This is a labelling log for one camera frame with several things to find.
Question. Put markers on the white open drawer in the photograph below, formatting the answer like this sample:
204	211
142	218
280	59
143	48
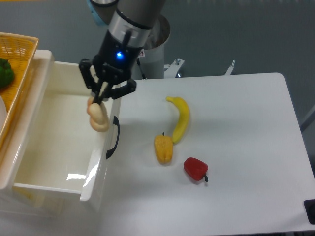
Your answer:
64	156

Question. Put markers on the black drawer handle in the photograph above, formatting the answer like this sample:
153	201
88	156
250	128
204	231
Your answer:
115	138

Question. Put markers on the yellow bell pepper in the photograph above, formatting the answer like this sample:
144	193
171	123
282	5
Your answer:
163	145

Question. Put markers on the black corner object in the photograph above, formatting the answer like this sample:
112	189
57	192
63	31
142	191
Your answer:
310	210

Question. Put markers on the yellow woven basket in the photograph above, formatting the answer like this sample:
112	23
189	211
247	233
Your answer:
19	50

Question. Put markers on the yellow banana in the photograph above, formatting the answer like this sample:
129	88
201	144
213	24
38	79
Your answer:
183	119

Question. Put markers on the pale round bread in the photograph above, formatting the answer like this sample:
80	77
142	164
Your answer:
99	120

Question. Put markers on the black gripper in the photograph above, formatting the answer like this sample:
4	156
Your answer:
113	65

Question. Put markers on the green bell pepper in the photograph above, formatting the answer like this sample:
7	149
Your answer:
6	73

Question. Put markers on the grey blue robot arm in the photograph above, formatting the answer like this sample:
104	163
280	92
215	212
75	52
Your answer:
138	16

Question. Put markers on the red bell pepper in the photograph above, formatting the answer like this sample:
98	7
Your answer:
196	169

